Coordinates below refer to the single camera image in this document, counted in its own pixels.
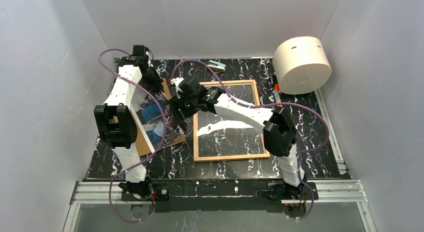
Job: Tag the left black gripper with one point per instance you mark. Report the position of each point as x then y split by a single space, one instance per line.
158 86

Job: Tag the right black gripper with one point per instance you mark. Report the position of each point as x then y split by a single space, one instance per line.
182 111

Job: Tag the printed street photo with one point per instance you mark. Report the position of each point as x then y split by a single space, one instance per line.
159 115

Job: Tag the clear plastic cover sheet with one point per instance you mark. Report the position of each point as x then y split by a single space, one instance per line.
228 131

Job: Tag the light wooden picture frame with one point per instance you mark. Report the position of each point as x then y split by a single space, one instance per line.
232 156

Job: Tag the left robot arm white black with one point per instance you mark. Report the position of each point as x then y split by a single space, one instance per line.
117 121

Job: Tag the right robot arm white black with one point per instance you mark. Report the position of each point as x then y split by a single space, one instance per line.
278 130

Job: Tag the orange grey marker pen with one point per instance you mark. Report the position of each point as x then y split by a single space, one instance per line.
276 93

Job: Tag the white cylindrical container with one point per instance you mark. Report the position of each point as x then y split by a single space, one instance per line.
301 65

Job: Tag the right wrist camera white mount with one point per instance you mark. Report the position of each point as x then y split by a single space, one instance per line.
176 83

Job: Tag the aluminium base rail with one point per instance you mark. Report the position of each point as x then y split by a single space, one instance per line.
329 191

